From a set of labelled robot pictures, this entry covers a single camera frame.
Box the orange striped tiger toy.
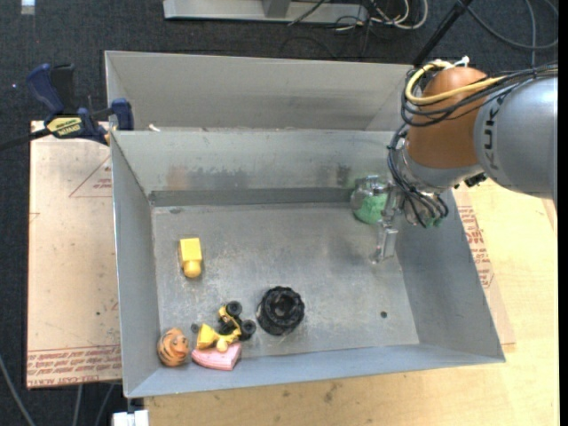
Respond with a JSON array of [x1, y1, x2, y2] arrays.
[[155, 327, 192, 368]]

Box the yellow toy truck black wheels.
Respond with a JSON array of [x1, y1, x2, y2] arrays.
[[190, 300, 258, 353]]

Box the black ribbed ring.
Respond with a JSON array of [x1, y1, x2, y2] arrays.
[[256, 286, 307, 337]]

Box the brown cardboard board red print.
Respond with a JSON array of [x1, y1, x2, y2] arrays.
[[26, 120, 518, 390]]

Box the grey metal bin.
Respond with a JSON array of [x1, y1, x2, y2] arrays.
[[104, 50, 507, 399]]

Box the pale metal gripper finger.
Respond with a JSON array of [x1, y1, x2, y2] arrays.
[[368, 227, 384, 264], [381, 227, 399, 259]]

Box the pink heart-shaped box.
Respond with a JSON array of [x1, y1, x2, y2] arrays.
[[191, 342, 243, 372]]

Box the green fuzzy ball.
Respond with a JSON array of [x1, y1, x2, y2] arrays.
[[352, 176, 391, 225]]

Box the yellow toy block with peg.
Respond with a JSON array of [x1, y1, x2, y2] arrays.
[[177, 236, 205, 280]]

